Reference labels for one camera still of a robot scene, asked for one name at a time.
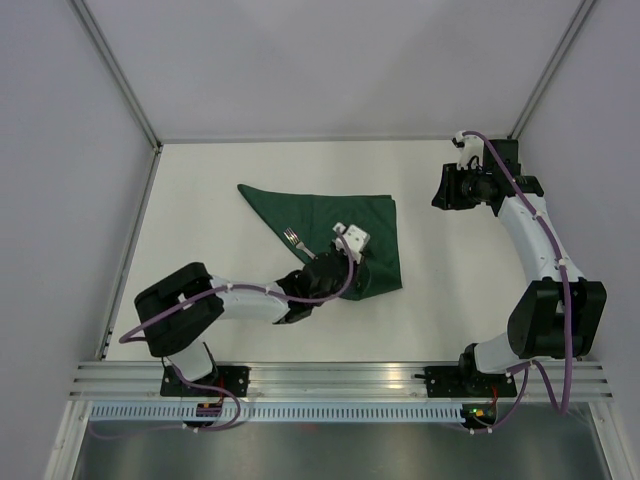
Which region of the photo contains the fork with pink handle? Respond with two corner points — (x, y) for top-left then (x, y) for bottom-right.
(283, 228), (316, 259)

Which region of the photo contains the dark green cloth napkin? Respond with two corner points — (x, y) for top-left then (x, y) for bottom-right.
(237, 184), (403, 301)

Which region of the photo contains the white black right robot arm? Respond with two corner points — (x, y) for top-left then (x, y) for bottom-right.
(432, 131), (607, 395)

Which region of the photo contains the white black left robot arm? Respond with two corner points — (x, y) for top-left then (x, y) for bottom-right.
(120, 235), (365, 396)

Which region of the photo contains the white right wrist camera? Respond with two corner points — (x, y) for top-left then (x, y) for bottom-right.
(452, 131), (484, 170)

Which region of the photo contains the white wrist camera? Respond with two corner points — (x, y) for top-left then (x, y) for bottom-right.
(333, 222), (371, 264)
(452, 131), (484, 170)

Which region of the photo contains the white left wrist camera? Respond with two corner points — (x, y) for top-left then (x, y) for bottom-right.
(333, 222), (371, 264)

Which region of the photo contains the aluminium enclosure frame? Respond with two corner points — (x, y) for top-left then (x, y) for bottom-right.
(68, 1), (639, 471)

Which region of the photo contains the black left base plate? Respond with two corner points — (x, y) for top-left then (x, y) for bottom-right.
(160, 365), (250, 398)

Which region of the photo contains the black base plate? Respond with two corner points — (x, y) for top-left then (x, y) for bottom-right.
(413, 366), (518, 399)
(160, 365), (250, 398)

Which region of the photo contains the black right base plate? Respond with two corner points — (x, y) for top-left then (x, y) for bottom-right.
(413, 366), (518, 399)

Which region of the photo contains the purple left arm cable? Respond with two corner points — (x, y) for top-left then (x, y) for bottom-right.
(89, 227), (357, 441)

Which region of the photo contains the aluminium mounting rail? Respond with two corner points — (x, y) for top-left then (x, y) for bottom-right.
(68, 362), (614, 401)

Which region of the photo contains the white slotted cable duct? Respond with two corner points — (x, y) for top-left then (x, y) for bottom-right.
(89, 401), (464, 424)

